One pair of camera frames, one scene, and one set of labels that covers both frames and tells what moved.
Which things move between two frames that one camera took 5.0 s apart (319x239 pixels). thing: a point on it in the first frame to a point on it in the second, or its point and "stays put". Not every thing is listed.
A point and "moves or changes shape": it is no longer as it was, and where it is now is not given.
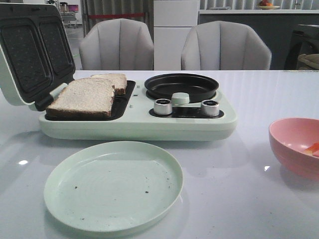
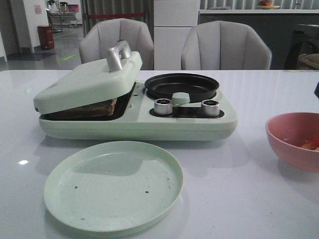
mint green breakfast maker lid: [36, 51] to [93, 80]
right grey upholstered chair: [222, 45] stays put
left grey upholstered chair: [117, 44] stays put
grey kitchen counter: [275, 26] stays put
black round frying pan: [199, 88] stays put
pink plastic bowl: [295, 140] moves or changes shape
